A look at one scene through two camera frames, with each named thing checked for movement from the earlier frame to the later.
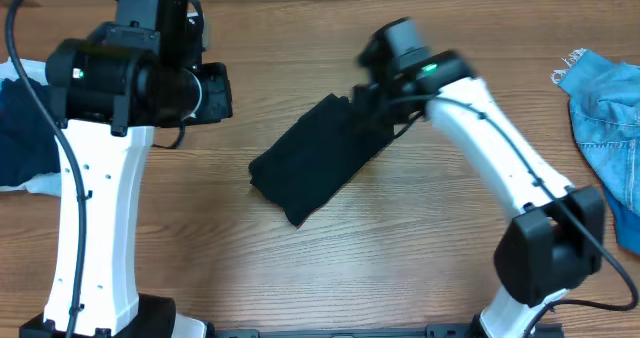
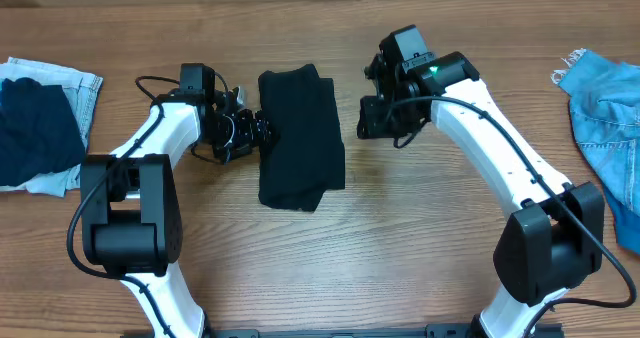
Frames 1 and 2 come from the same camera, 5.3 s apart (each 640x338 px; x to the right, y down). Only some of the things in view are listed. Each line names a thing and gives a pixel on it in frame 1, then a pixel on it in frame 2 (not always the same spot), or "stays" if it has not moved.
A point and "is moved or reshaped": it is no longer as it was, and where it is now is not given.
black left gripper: x=217 y=90 → x=257 y=129
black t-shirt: x=300 y=170 is moved or reshaped
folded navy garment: x=29 y=143 stays
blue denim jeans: x=604 y=100 stays
